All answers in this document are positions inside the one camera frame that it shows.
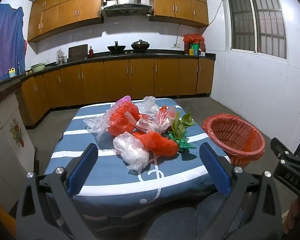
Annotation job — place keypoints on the green basin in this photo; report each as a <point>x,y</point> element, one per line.
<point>38,68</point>

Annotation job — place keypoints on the person's right hand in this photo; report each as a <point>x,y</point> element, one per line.
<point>295,212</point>

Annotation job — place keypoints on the green foil wrapper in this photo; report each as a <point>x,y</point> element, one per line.
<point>182,143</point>

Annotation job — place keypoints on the black kitchen countertop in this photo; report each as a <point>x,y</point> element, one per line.
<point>165,55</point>

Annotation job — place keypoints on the red lined plastic basket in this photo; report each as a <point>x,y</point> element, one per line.
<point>235,135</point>

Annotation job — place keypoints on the dark cutting board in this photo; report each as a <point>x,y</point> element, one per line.
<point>77,53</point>

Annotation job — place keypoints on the steel range hood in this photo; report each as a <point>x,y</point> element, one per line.
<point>127,6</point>

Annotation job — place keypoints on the red bag on boxes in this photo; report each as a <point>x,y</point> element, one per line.
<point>193,38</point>

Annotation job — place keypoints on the pink plastic bag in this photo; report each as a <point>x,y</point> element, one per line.
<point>125,99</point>

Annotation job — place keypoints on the jar with plastic bag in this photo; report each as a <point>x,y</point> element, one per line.
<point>60,57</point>

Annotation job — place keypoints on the wooden upper cabinets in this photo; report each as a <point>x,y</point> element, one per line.
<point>65,10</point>

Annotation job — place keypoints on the black wok with lid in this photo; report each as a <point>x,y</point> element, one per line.
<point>140,45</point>

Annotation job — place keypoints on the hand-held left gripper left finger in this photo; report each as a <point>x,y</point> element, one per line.
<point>82,167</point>

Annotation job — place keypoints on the person's jeans-clad legs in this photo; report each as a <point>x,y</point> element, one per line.
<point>177,222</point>

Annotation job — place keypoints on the yellow detergent bottle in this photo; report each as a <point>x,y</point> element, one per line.
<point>12,73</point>

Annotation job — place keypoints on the white clear plastic bag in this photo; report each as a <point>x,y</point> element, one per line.
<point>132,152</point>

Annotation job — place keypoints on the wooden cabinets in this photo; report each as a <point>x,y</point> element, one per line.
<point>115,80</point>
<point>65,10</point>

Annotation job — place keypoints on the blue hanging cloth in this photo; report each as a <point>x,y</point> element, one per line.
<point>5,37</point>

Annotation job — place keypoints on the wooden lower cabinets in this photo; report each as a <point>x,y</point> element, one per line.
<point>115,80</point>

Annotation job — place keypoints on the clear red-tinted plastic bag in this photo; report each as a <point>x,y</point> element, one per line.
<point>155,123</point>

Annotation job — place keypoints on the red bottle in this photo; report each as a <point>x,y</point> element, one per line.
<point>91,53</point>

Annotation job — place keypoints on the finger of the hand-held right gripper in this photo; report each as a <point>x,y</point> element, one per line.
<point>280,148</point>

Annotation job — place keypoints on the barred window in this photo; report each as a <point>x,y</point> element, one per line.
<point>252,20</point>

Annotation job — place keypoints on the blue striped tablecloth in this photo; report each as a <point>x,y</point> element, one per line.
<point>115,180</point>

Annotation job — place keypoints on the green leaves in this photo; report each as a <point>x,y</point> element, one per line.
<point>185,122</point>

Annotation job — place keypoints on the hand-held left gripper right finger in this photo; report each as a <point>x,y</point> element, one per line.
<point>215,170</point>

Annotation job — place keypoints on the large red plastic bag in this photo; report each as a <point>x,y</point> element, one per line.
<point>120,122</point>

